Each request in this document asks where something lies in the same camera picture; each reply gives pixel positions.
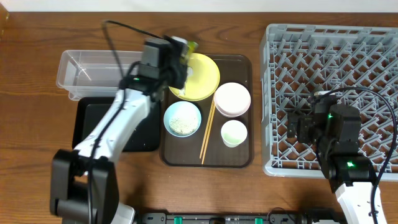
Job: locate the green orange snack wrapper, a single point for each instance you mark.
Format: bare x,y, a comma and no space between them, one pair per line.
189,48

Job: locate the light blue bowl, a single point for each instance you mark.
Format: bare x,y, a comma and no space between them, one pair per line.
181,109

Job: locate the spilled rice pile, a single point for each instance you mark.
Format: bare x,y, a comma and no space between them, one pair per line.
183,125

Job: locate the grey dishwasher rack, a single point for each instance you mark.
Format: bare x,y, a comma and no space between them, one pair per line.
360,63

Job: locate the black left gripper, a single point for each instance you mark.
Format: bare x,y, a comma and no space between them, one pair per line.
179,69

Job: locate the brown serving tray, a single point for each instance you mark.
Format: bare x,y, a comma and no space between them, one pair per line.
185,152

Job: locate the right wooden chopstick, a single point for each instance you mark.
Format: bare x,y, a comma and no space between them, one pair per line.
202,161

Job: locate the left wooden chopstick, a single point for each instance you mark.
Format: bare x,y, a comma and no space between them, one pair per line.
207,129

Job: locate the pink bowl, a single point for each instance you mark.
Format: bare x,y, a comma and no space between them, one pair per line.
232,99

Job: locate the clear plastic bin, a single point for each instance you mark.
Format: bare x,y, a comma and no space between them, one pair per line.
92,73

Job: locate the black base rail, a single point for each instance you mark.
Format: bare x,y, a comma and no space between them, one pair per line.
276,215

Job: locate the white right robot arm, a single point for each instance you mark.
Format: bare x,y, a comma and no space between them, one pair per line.
335,134

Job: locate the wooden chopstick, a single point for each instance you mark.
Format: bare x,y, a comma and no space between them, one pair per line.
207,129
202,161

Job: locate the yellow plate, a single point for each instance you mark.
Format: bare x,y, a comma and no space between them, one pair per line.
203,78

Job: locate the pale green cup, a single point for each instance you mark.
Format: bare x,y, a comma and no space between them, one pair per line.
233,133

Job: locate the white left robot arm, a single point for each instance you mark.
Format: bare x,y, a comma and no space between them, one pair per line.
84,186

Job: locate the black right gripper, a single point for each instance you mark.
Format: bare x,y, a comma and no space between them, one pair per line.
294,126

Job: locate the black rectangular tray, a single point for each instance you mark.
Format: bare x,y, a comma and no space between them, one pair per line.
90,111

